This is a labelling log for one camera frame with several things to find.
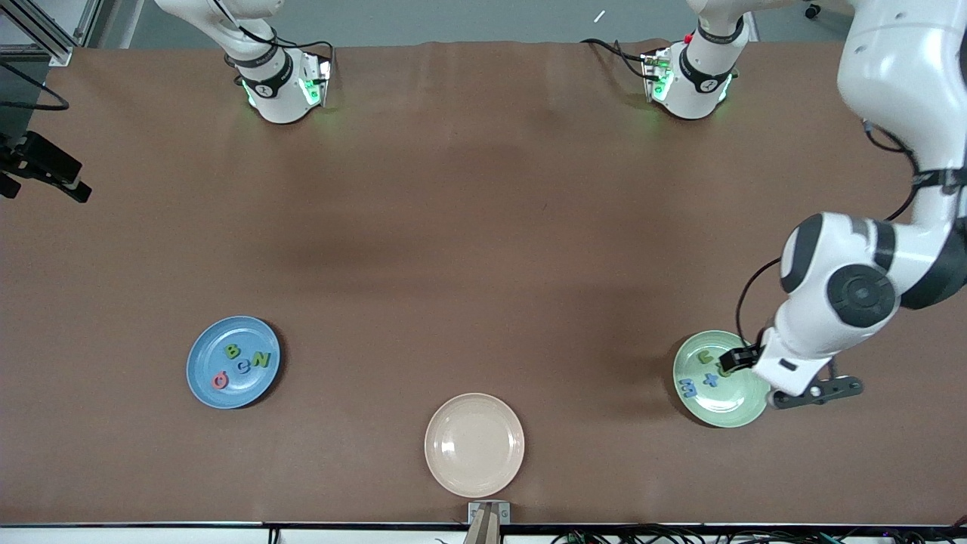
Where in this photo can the green plate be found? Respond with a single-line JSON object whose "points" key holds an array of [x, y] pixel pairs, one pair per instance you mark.
{"points": [[725, 408]]}

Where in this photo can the green letter B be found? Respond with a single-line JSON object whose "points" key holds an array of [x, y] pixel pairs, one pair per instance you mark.
{"points": [[227, 351]]}

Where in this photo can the black caster wheel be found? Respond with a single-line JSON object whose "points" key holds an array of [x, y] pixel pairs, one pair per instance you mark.
{"points": [[814, 10]]}

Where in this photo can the aluminium frame profile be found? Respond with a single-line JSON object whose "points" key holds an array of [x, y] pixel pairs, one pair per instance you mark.
{"points": [[45, 34]]}

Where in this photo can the pink letter Q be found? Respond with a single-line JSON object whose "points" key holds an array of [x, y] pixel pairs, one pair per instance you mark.
{"points": [[214, 380]]}

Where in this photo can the dark green letter u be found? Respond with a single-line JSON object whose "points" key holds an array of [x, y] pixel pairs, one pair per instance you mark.
{"points": [[706, 360]]}

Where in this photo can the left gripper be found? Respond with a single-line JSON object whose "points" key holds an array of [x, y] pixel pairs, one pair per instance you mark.
{"points": [[744, 355]]}

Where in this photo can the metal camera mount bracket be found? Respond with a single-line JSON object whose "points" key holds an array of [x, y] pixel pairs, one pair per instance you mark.
{"points": [[487, 514]]}

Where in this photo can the green letter N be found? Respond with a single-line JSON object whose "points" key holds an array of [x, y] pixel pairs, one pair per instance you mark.
{"points": [[261, 360]]}

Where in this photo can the beige plate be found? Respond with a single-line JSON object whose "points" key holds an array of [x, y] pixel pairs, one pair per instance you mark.
{"points": [[474, 446]]}

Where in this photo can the blue plate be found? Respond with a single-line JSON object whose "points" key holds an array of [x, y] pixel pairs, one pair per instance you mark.
{"points": [[208, 351]]}

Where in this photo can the blue letter t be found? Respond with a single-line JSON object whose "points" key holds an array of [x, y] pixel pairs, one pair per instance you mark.
{"points": [[711, 379]]}

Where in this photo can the blue letter m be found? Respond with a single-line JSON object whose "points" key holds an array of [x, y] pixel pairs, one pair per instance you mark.
{"points": [[688, 388]]}

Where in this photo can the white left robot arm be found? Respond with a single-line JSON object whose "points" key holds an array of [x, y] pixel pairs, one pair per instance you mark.
{"points": [[899, 60]]}

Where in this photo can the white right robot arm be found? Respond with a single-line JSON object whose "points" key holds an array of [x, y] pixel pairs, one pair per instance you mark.
{"points": [[272, 91]]}

